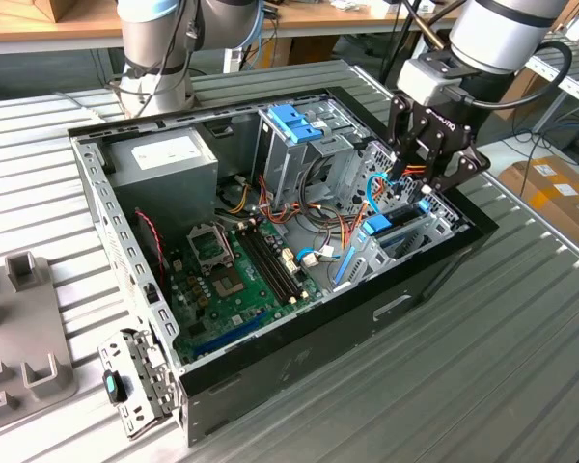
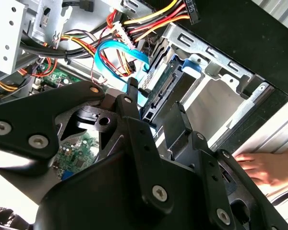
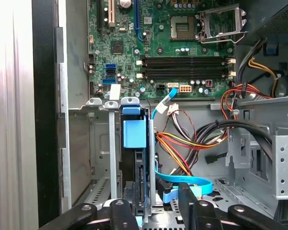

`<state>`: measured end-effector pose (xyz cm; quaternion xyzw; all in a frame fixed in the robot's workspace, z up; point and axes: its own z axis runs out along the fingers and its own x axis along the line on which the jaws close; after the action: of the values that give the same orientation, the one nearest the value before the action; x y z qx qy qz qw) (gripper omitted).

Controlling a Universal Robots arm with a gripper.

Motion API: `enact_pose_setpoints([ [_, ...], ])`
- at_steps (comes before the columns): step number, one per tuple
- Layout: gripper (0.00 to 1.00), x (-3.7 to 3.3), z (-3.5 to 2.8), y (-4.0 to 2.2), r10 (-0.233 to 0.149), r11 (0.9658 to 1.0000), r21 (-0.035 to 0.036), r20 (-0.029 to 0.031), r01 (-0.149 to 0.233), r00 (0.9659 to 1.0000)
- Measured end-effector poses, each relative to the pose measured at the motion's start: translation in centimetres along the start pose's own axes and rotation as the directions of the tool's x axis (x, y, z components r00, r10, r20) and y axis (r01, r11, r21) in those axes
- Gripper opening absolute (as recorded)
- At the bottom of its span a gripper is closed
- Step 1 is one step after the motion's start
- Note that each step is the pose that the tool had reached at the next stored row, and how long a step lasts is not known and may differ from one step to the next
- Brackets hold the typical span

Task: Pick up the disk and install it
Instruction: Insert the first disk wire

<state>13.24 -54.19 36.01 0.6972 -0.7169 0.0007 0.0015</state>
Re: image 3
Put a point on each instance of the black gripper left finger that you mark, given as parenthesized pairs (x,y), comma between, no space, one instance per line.
(120,215)

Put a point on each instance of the black expansion slot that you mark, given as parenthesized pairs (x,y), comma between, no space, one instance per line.
(100,14)

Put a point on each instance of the CPU socket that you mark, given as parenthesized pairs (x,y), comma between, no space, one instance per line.
(182,27)

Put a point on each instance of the cream expansion slot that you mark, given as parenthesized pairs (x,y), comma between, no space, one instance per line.
(111,14)

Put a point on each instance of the metal socket cover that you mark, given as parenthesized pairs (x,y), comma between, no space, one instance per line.
(222,9)

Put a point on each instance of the green motherboard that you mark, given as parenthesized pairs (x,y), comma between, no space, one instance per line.
(124,36)

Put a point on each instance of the grey metal drive cage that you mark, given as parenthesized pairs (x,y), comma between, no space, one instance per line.
(285,163)

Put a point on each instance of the grey metal disk bay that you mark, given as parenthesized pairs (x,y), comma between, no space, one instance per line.
(100,143)

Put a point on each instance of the black open PC case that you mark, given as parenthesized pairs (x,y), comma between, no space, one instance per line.
(45,119)

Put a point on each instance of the blue expansion slot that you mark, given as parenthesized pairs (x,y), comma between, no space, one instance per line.
(137,19)

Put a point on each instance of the RAM slot white clips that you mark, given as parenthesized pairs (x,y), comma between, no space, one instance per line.
(182,75)
(182,64)

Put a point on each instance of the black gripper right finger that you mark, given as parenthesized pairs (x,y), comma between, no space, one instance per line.
(204,215)

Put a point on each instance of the grey power supply unit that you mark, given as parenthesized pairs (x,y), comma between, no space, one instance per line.
(273,19)

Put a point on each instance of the silver coin battery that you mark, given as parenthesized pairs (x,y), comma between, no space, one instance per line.
(125,3)

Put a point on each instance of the RAM slot black clips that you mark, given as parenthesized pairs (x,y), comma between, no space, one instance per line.
(182,70)
(182,58)

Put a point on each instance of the hard disk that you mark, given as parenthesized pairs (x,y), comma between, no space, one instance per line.
(134,134)

